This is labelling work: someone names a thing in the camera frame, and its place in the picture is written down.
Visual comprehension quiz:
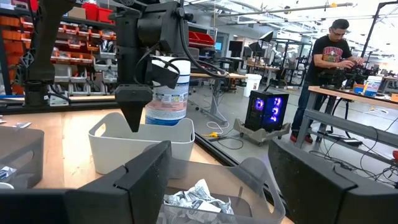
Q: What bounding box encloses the grey metal base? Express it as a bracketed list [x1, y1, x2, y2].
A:
[197, 105, 230, 126]

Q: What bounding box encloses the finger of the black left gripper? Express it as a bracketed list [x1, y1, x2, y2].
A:
[113, 83, 154, 133]

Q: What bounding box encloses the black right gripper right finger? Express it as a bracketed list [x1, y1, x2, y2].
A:
[267, 139, 398, 224]

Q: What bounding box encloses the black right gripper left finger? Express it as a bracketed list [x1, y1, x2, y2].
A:
[64, 139, 173, 224]

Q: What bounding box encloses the shelving with orange bins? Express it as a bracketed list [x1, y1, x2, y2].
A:
[0, 0, 118, 96]

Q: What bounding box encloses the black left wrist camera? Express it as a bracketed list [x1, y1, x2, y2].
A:
[136, 0, 190, 57]

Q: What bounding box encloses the white bucket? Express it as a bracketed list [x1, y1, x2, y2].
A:
[243, 73, 263, 98]

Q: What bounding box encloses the white wipes canister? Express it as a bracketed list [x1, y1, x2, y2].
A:
[144, 55, 192, 127]

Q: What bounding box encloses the wooden workbench with grey frame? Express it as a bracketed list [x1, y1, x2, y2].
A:
[295, 85, 398, 166]

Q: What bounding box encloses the black robot equipment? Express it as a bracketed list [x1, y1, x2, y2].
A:
[318, 63, 382, 91]

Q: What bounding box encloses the blue and white canister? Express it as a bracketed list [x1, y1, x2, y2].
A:
[362, 75, 383, 98]

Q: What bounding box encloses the black computer with purple lights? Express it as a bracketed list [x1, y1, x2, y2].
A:
[244, 90, 290, 133]

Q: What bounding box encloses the person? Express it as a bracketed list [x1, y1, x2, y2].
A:
[290, 18, 365, 144]

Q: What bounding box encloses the white packet with dark print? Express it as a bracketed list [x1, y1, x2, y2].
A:
[183, 179, 215, 203]
[214, 198, 234, 215]
[0, 166, 18, 183]
[164, 192, 190, 208]
[186, 203, 221, 223]

